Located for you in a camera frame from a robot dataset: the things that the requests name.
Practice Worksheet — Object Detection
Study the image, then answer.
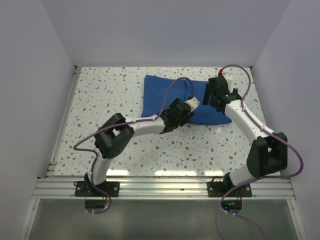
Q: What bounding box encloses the blue surgical cloth wrap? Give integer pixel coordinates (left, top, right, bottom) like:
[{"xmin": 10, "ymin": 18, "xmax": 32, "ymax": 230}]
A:
[{"xmin": 141, "ymin": 75, "xmax": 232, "ymax": 125}]

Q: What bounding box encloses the aluminium rail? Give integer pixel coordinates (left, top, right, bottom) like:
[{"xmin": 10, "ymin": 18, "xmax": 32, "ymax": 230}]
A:
[
  {"xmin": 32, "ymin": 177, "xmax": 295, "ymax": 200},
  {"xmin": 45, "ymin": 65, "xmax": 82, "ymax": 178}
]

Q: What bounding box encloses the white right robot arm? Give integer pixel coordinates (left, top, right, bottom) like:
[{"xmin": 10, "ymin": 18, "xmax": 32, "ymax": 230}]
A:
[{"xmin": 203, "ymin": 76, "xmax": 288, "ymax": 197}]

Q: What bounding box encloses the aluminium front rail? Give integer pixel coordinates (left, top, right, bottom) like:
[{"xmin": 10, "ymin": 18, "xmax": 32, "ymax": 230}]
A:
[{"xmin": 32, "ymin": 177, "xmax": 295, "ymax": 200}]

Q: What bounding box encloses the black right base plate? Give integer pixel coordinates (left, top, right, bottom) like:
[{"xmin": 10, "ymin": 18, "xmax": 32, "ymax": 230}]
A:
[{"xmin": 206, "ymin": 176, "xmax": 253, "ymax": 198}]

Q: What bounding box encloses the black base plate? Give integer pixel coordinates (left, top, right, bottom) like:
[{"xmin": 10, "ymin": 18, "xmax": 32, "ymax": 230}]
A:
[
  {"xmin": 206, "ymin": 176, "xmax": 253, "ymax": 198},
  {"xmin": 73, "ymin": 181, "xmax": 120, "ymax": 197}
]

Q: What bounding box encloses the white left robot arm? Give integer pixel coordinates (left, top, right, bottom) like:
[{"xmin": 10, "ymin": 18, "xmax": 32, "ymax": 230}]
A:
[{"xmin": 86, "ymin": 97, "xmax": 200, "ymax": 197}]

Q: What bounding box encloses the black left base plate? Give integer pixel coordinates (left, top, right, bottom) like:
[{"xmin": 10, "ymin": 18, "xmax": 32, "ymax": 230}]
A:
[{"xmin": 73, "ymin": 181, "xmax": 120, "ymax": 197}]

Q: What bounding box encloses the aluminium left side rail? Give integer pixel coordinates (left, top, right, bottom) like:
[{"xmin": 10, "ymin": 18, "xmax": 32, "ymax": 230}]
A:
[{"xmin": 45, "ymin": 65, "xmax": 82, "ymax": 178}]

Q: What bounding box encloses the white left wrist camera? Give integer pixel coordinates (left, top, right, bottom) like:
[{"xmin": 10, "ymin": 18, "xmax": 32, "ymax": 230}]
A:
[{"xmin": 185, "ymin": 97, "xmax": 200, "ymax": 112}]

